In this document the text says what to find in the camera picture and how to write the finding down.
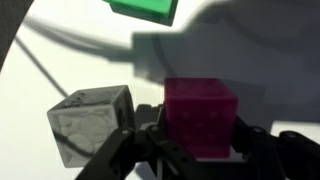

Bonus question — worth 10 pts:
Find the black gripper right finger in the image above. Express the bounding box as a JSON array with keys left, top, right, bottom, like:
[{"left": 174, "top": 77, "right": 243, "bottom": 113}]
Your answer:
[{"left": 231, "top": 116, "right": 320, "bottom": 180}]

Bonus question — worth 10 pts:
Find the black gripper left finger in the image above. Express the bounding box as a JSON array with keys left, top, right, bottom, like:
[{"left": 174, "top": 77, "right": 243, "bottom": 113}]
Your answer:
[{"left": 76, "top": 107, "right": 207, "bottom": 180}]

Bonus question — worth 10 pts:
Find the pink block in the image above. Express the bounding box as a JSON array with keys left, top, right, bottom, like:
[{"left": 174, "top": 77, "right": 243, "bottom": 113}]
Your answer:
[{"left": 164, "top": 78, "right": 238, "bottom": 158}]

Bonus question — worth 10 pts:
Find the grey translucent block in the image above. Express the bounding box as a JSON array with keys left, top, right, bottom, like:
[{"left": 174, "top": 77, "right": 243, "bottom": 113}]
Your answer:
[{"left": 47, "top": 85, "right": 135, "bottom": 168}]

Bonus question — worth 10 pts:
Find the green block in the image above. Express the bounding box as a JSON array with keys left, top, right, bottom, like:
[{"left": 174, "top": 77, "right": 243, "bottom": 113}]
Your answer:
[{"left": 103, "top": 0, "right": 179, "bottom": 26}]

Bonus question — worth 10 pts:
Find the round white table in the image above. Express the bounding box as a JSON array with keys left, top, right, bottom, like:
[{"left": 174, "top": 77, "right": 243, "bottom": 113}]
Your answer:
[{"left": 0, "top": 0, "right": 320, "bottom": 180}]

